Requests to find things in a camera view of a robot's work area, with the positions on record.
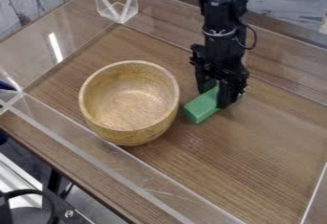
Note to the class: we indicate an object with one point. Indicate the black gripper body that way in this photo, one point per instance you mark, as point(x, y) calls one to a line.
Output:
point(221, 53)

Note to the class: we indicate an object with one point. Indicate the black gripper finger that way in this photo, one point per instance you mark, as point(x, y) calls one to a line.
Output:
point(206, 78)
point(231, 89)

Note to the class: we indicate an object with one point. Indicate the green rectangular block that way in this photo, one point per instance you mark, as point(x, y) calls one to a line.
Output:
point(203, 106)

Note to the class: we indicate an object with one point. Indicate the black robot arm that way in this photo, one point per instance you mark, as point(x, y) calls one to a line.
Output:
point(226, 15)

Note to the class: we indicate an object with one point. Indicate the brown wooden bowl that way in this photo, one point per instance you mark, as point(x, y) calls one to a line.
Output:
point(128, 101)

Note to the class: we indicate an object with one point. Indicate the black table leg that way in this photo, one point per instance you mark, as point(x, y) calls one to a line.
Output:
point(54, 181)

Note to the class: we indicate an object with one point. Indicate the clear acrylic corner bracket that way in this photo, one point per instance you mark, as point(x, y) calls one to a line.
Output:
point(118, 12)

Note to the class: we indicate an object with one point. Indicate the clear acrylic tray wall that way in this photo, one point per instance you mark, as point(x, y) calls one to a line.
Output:
point(130, 187)

